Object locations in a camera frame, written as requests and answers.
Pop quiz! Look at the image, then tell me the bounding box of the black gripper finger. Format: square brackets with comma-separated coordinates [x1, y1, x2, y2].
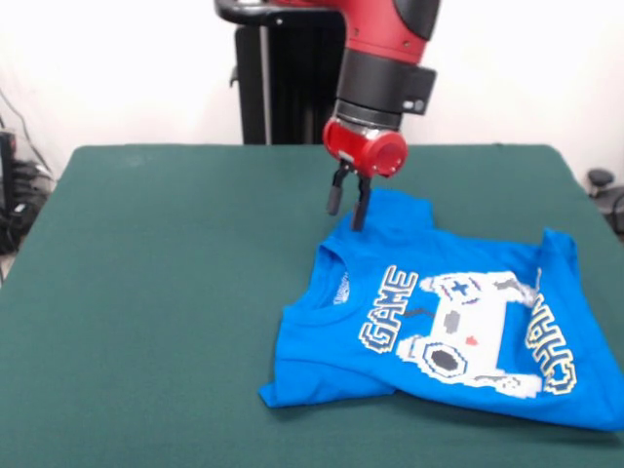
[349, 174, 373, 232]
[326, 163, 352, 217]

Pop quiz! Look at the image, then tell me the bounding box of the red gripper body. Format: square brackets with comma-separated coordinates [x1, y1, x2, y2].
[322, 117, 409, 179]

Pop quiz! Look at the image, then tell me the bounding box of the blue t-shirt with white print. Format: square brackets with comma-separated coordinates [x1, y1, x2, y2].
[256, 187, 624, 433]

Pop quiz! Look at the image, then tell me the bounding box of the dark green table cloth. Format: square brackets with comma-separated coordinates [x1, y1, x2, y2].
[0, 143, 624, 468]

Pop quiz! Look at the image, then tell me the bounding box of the black electronics box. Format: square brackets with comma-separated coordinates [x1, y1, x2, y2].
[0, 129, 20, 214]

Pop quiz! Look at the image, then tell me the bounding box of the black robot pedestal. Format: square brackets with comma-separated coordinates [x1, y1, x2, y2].
[214, 0, 350, 146]

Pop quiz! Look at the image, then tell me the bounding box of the black cable tangle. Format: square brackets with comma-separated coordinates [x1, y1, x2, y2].
[0, 160, 57, 254]

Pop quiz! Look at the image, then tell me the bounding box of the thin grey cable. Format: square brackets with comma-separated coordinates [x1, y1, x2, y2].
[0, 89, 54, 176]

